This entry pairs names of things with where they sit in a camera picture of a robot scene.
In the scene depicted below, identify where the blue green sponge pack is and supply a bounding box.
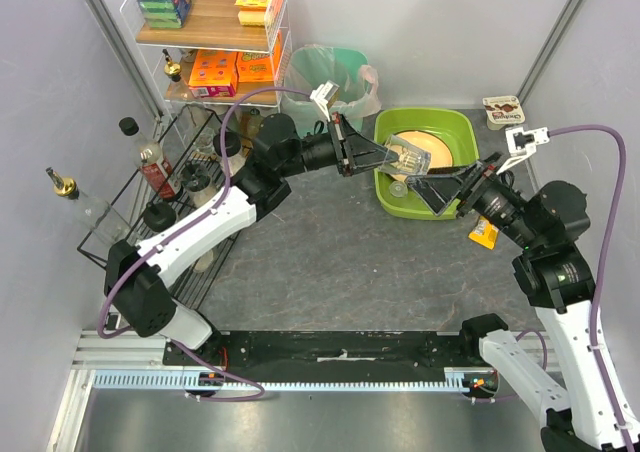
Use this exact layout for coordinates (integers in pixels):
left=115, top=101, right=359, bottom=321
left=137, top=0, right=192, bottom=29

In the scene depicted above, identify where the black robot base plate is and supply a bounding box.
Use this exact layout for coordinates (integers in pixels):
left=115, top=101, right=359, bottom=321
left=196, top=331, right=489, bottom=382

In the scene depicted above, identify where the yellow plate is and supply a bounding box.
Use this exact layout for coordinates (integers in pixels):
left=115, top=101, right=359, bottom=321
left=397, top=130, right=453, bottom=169

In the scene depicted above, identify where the white toothed cable rail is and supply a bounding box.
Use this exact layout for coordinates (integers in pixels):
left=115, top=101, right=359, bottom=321
left=93, top=369, right=475, bottom=393

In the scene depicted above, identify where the green plastic tub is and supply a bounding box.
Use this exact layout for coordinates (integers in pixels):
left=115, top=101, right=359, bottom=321
left=373, top=107, right=479, bottom=220

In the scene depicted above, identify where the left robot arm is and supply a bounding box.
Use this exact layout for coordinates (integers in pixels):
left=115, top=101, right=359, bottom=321
left=104, top=113, right=399, bottom=350

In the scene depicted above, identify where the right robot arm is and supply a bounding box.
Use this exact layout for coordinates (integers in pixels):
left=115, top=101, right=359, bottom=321
left=406, top=154, right=639, bottom=451

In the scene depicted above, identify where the clear glass cup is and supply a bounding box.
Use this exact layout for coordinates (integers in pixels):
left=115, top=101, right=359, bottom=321
left=389, top=180, right=409, bottom=198
left=378, top=134, right=431, bottom=180

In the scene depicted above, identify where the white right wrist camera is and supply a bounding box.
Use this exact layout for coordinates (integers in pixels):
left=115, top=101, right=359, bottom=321
left=497, top=126, right=550, bottom=175

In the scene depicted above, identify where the orange pink box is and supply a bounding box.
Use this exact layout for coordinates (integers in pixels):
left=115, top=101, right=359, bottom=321
left=188, top=49, right=239, bottom=98

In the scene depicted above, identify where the clear plastic bin liner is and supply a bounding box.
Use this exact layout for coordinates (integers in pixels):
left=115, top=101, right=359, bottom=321
left=281, top=45, right=381, bottom=136

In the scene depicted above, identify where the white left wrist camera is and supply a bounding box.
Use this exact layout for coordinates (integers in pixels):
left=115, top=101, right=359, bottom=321
left=310, top=80, right=340, bottom=122

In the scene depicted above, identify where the glass bottle with gold pourer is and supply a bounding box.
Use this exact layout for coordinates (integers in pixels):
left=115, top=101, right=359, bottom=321
left=162, top=49, right=182, bottom=82
left=46, top=167, right=139, bottom=263

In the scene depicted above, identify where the sauce bottle with black cap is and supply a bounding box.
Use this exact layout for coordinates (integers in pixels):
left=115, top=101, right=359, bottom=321
left=118, top=117, right=182, bottom=202

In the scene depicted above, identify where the black wire dish rack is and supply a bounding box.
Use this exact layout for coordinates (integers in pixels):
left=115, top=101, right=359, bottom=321
left=77, top=104, right=239, bottom=309

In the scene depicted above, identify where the clear bottle on bottom shelf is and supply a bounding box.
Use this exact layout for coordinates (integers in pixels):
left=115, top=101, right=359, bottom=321
left=241, top=108, right=263, bottom=148

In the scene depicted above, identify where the teal trash bin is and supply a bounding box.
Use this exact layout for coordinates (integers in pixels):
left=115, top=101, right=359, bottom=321
left=281, top=45, right=371, bottom=137

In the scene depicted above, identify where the spice jar with black grinder lid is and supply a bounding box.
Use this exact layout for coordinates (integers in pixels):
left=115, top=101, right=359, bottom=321
left=180, top=161, right=218, bottom=208

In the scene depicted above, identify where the pudding cup with foil lid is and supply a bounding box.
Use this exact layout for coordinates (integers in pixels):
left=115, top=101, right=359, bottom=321
left=482, top=95, right=525, bottom=131

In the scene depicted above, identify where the yellow snack packet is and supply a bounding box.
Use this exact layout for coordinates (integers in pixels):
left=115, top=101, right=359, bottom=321
left=468, top=216, right=499, bottom=250

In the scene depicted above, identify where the glass jar with powder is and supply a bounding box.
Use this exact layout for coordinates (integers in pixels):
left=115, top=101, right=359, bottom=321
left=193, top=250, right=217, bottom=273

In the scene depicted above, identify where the white wire shelf rack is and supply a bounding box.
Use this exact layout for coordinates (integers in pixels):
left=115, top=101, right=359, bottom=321
left=120, top=0, right=292, bottom=154

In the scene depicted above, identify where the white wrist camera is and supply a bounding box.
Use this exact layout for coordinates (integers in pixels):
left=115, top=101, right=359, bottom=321
left=497, top=126, right=550, bottom=175
left=310, top=80, right=340, bottom=122

